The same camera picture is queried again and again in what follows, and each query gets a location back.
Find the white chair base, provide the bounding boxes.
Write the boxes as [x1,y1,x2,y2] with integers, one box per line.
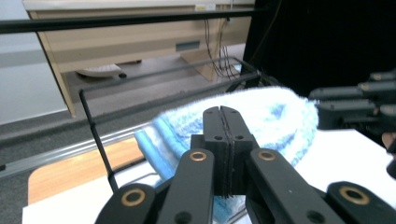
[76,63,128,79]

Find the black wire rack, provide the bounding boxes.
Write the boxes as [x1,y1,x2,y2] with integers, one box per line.
[78,57,262,224]

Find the black curtain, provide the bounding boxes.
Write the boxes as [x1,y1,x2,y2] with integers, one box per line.
[242,0,396,98]

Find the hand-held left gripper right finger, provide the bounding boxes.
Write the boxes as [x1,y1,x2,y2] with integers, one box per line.
[221,105,260,198]

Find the white cabinet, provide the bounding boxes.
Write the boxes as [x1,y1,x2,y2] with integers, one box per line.
[0,0,69,126]

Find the hanging black cables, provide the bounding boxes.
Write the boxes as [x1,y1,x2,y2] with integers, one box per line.
[203,18,241,80]

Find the wooden table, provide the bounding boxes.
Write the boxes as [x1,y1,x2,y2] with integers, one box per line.
[27,136,147,206]

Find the black metal crossbar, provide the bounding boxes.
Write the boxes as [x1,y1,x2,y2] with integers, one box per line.
[0,7,266,35]

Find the blue striped cloth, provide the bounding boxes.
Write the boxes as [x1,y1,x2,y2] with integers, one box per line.
[134,86,320,224]

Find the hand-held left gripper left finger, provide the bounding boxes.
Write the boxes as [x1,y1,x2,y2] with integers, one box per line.
[190,105,230,198]

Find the light wooden desk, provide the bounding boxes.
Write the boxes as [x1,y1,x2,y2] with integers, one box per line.
[22,0,257,118]

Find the aluminium floor rail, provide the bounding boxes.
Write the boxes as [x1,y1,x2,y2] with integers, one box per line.
[0,122,151,180]

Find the white power strip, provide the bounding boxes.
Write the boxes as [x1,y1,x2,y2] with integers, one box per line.
[193,3,218,12]

